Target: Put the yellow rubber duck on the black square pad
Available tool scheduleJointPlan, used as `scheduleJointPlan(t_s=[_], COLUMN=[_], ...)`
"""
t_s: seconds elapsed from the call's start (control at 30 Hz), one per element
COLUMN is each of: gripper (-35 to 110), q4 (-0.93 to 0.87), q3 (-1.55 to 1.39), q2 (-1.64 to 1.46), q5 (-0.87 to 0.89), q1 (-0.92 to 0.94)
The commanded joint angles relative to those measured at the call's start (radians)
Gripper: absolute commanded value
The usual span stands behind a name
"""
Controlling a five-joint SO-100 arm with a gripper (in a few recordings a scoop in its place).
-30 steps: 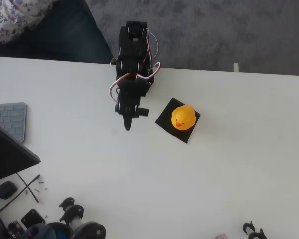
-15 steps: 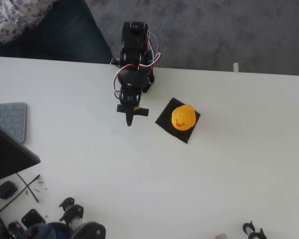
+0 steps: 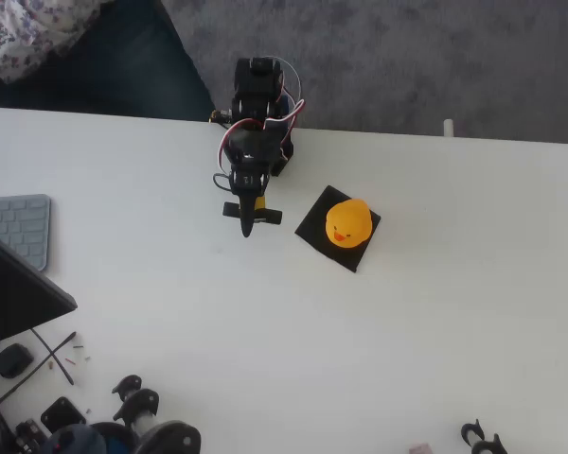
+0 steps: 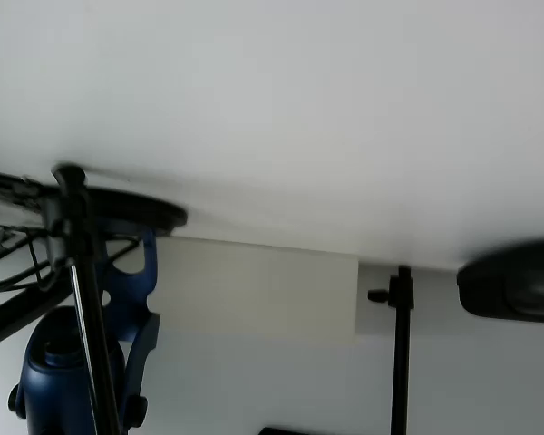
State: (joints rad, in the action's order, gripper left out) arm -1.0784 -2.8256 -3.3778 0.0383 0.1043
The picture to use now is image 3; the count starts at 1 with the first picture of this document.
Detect yellow rubber duck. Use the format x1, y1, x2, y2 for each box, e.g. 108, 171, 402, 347
325, 198, 374, 250

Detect forearm in floral sleeve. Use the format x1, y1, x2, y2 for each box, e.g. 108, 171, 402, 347
0, 0, 105, 87

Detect black square foam pad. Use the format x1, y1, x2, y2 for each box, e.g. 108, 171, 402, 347
293, 184, 382, 274

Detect black square mounting plate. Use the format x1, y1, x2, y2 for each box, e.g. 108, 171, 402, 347
40, 395, 87, 434

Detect person's legs in dark jeans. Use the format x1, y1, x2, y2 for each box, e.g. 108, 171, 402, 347
0, 0, 218, 122

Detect grey keyboard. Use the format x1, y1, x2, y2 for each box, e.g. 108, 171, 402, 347
0, 193, 52, 272

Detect black laptop screen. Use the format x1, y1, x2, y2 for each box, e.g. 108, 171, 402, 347
0, 225, 79, 350

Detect small black pouch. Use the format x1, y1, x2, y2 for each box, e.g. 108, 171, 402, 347
0, 343, 34, 379

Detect black electronics module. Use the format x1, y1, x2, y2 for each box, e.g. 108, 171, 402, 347
12, 418, 48, 454

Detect black camera bar on gripper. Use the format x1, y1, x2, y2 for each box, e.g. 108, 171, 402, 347
222, 201, 283, 227

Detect red white servo cable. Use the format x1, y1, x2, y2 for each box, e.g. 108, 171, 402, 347
217, 117, 266, 175
262, 98, 307, 134

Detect thin white wire loop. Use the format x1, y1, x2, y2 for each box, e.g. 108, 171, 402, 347
278, 59, 303, 108

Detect thin black cable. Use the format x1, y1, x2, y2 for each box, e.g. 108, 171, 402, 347
0, 331, 78, 411

